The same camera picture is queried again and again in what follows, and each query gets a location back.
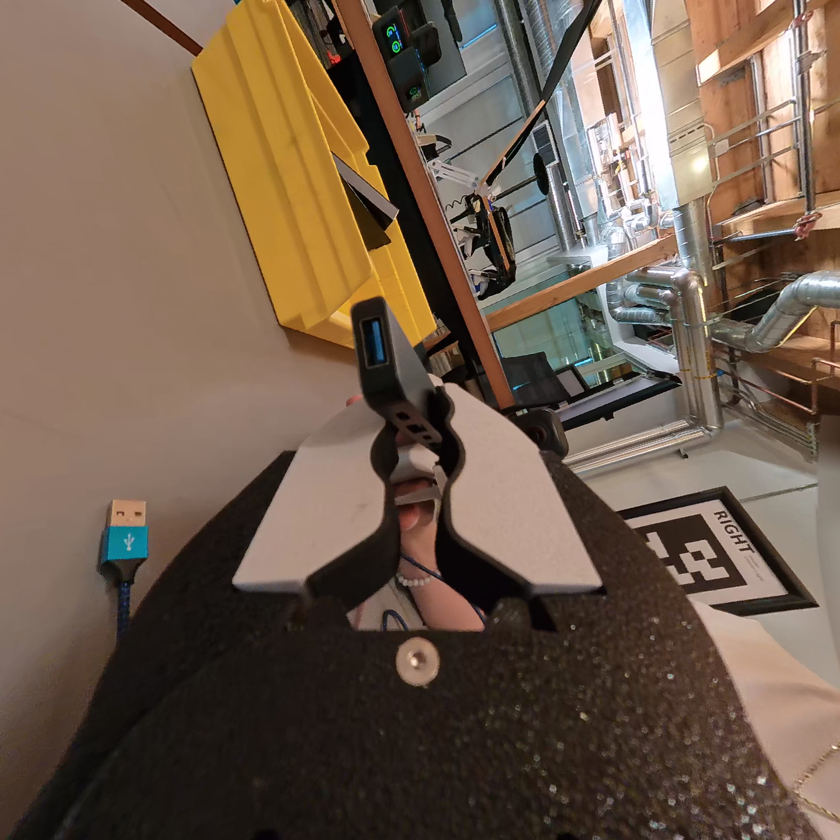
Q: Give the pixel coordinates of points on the black office chair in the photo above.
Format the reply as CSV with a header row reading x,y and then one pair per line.
x,y
535,380

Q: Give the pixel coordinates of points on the yellow plastic bin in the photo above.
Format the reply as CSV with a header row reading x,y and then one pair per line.
x,y
262,164

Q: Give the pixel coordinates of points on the silver round duct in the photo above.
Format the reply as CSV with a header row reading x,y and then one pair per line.
x,y
787,302
695,341

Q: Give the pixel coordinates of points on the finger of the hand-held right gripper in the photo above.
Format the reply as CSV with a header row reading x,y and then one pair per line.
x,y
423,495

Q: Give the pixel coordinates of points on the rectangular metal duct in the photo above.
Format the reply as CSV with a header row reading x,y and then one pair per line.
x,y
682,131

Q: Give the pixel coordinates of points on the white vent grille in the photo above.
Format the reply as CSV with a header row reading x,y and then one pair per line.
x,y
544,141

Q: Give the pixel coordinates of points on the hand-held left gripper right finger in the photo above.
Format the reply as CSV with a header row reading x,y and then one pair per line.
x,y
525,512

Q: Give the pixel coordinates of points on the person's right forearm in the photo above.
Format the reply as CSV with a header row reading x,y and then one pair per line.
x,y
453,610

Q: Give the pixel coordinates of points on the spiral metal duct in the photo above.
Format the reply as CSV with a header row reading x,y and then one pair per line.
x,y
518,39

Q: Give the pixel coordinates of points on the black usb hub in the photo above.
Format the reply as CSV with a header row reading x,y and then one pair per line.
x,y
367,197

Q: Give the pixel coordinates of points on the wooden pillar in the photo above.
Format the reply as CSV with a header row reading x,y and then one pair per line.
x,y
577,285

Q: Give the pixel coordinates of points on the black device green lights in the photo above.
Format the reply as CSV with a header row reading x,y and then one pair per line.
x,y
410,82
397,29

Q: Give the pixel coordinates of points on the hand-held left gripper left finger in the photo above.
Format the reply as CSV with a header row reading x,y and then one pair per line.
x,y
315,512

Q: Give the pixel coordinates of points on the grey slim usb hub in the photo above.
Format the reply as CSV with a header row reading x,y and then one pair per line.
x,y
394,367

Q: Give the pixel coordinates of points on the person's right hand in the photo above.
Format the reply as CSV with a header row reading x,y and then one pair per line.
x,y
417,518

